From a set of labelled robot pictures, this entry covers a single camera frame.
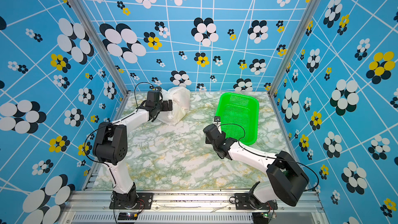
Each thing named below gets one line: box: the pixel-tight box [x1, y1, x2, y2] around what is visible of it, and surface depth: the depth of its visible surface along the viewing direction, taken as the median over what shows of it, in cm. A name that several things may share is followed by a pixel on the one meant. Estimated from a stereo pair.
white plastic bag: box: [156, 86, 191, 126], surface depth 104 cm
